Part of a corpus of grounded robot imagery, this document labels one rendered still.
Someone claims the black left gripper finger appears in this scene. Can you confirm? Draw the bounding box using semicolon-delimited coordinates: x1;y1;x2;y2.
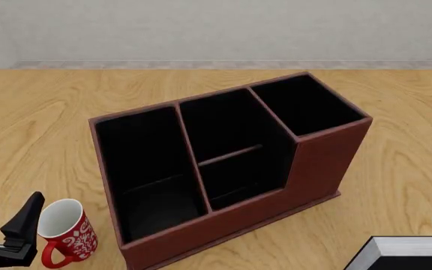
0;191;45;253

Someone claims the red-brown desk caddy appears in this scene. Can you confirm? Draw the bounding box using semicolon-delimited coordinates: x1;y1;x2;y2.
88;70;374;270

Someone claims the black book with grey pages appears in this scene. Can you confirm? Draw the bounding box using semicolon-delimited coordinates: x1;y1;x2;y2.
342;235;432;270

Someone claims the red mug with white pattern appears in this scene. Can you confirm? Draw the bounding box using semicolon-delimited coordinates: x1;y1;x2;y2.
37;198;99;269

